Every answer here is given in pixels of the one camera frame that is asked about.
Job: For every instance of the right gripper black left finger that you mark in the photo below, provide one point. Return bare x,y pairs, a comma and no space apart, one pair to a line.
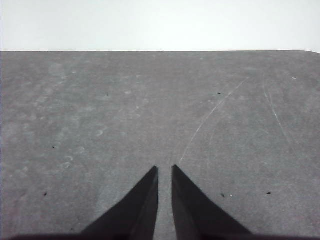
137,212

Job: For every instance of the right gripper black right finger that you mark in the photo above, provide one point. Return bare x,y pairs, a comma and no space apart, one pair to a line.
195,212

